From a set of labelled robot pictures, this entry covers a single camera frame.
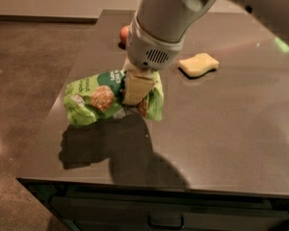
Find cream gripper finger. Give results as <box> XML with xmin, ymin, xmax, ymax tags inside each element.
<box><xmin>122</xmin><ymin>69</ymin><xmax>156</xmax><ymax>106</ymax></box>

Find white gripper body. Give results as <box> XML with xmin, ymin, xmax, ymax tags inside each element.
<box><xmin>126</xmin><ymin>15</ymin><xmax>183</xmax><ymax>70</ymax></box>

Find green rice chip bag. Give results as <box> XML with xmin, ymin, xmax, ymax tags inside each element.
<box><xmin>64</xmin><ymin>70</ymin><xmax>164</xmax><ymax>127</ymax></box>

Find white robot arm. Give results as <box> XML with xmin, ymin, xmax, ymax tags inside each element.
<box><xmin>124</xmin><ymin>0</ymin><xmax>289</xmax><ymax>70</ymax></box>

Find red apple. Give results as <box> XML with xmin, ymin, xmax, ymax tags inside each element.
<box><xmin>119</xmin><ymin>26</ymin><xmax>129</xmax><ymax>45</ymax></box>

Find yellow sponge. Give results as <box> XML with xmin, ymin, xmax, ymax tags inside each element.
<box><xmin>178</xmin><ymin>53</ymin><xmax>219</xmax><ymax>78</ymax></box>

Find dark cabinet drawer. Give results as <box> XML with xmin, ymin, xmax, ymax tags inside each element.
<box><xmin>50</xmin><ymin>192</ymin><xmax>289</xmax><ymax>231</ymax></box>

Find black drawer handle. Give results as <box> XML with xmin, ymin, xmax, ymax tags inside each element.
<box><xmin>147</xmin><ymin>215</ymin><xmax>184</xmax><ymax>230</ymax></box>

